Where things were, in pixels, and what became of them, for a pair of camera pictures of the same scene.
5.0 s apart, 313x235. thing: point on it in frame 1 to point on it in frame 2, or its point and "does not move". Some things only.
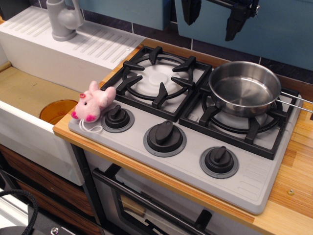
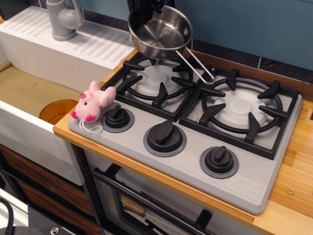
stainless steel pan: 248,89 to 161,35
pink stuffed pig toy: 91,103 does not move
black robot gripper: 241,11 to 142,11
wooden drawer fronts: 56,193 does not move
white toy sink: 35,70 does not move
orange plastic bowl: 54,111 does not move
